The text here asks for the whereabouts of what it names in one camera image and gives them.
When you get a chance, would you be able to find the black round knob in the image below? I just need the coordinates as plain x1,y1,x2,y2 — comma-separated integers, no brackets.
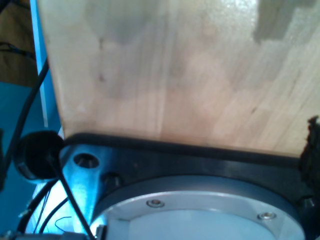
14,130,65,181

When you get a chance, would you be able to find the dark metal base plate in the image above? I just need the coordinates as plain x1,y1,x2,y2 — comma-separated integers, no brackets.
58,143,320,226

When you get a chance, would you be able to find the thin black cable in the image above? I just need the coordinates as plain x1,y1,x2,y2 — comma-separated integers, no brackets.
51,154,97,240
3,57,51,166

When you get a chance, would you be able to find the blue sofa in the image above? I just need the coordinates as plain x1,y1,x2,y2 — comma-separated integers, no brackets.
0,81,63,235

